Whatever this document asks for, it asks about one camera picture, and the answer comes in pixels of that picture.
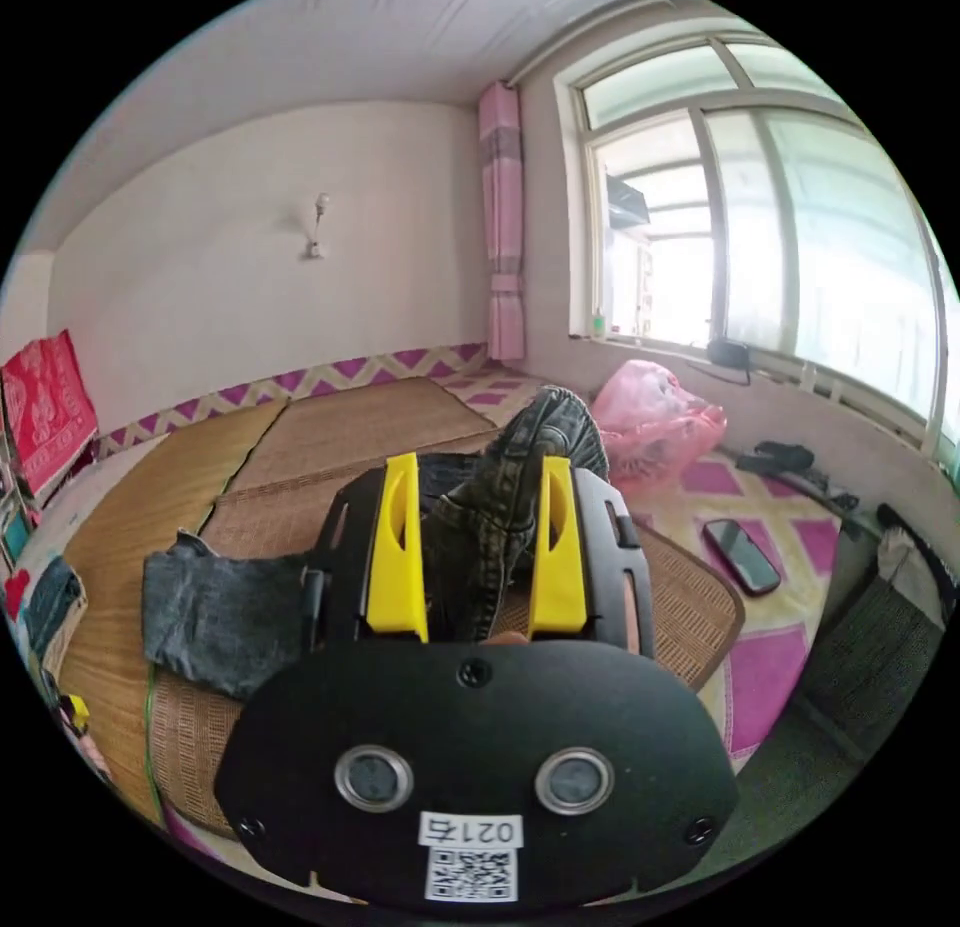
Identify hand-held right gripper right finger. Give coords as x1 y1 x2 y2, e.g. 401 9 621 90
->
526 457 589 640

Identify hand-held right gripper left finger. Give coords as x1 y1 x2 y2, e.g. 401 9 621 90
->
365 451 430 642

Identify white gray jeans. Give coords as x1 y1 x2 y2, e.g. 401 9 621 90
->
141 385 610 702

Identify bed with woven mat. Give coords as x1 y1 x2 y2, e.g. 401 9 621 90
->
14 362 850 847

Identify pink plastic bag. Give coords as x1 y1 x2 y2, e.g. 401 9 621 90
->
591 358 730 500

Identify black smartphone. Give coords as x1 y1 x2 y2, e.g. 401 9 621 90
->
701 517 784 598

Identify pink curtain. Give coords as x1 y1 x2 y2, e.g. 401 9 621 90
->
477 80 527 363

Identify red patterned cloth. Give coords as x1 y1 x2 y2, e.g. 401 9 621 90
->
0 329 100 495

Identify window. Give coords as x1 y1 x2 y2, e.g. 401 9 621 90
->
553 32 960 465

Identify black strap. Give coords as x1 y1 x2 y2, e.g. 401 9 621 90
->
735 440 817 478

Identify white wall lamp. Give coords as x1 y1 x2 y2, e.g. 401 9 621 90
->
299 191 334 263

